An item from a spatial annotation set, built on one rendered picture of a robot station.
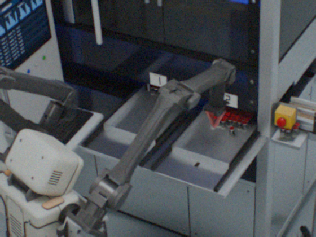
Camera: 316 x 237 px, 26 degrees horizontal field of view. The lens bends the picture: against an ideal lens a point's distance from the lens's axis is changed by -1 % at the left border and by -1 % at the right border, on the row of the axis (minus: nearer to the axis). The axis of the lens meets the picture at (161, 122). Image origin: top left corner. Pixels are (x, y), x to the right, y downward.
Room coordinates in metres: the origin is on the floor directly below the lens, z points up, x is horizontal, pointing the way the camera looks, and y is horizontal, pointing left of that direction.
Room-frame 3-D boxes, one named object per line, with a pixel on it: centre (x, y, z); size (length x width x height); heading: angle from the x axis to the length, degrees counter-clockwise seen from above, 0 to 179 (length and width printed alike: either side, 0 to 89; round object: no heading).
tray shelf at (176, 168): (2.36, -0.05, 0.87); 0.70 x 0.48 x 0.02; 57
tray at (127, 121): (2.51, 0.05, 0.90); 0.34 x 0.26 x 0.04; 147
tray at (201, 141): (2.32, -0.23, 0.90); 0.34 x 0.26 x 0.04; 147
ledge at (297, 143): (2.31, -0.54, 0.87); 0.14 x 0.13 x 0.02; 147
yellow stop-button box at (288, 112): (2.29, -0.51, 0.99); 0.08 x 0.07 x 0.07; 147
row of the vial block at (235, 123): (2.40, -0.28, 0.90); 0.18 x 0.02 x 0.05; 57
